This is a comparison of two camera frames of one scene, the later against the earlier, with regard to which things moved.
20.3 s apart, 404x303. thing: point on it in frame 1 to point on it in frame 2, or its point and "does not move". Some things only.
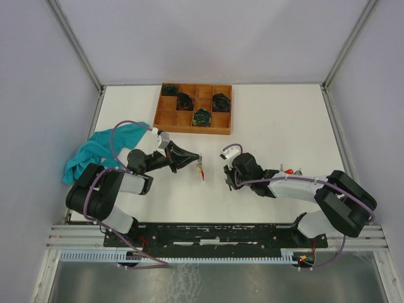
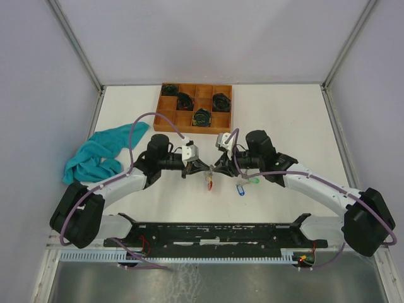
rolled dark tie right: (220, 103) does not move
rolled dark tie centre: (184, 101) does not move
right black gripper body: (239, 178) to (247, 161)
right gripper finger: (231, 183) to (225, 170)
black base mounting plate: (211, 237) does not move
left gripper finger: (182, 163) to (192, 169)
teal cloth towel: (98, 149) does not move
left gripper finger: (171, 147) to (199, 165)
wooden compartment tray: (199, 108) does not move
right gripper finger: (228, 172) to (223, 161)
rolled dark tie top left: (169, 89) does not move
